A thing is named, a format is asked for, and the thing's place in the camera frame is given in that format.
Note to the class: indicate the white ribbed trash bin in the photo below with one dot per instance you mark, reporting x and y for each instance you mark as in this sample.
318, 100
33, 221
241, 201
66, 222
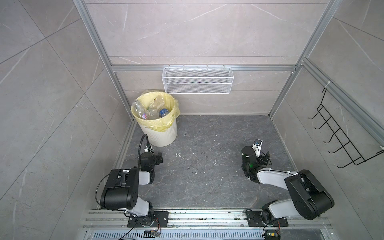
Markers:
160, 139

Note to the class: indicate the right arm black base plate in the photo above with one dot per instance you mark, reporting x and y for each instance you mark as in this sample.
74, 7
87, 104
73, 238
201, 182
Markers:
260, 218

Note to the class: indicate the Pocari Sweat clear bottle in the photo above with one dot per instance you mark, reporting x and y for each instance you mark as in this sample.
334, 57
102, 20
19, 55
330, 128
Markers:
164, 112

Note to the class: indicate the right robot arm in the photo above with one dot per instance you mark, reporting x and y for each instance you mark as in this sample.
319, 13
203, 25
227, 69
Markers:
308, 197

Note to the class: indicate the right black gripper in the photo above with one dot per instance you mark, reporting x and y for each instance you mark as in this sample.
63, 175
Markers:
248, 147

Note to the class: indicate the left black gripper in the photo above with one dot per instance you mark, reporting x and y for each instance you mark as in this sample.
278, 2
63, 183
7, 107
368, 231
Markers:
158, 160

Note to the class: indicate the black wire hook rack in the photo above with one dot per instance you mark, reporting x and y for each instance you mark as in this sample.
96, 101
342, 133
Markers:
345, 144

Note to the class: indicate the yellow plastic bin liner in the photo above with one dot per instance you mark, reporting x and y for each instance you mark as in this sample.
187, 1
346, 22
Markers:
161, 124

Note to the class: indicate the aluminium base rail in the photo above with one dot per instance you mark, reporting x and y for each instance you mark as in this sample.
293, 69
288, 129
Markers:
205, 224

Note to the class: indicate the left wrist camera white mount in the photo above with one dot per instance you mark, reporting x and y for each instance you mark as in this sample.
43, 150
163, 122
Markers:
148, 148

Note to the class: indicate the white wire mesh basket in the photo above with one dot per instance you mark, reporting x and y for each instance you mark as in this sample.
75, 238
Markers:
197, 80

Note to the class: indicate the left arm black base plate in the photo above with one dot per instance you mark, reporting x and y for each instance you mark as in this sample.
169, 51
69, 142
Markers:
148, 220

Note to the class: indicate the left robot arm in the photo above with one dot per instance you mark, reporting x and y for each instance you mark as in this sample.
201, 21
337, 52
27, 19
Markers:
121, 191

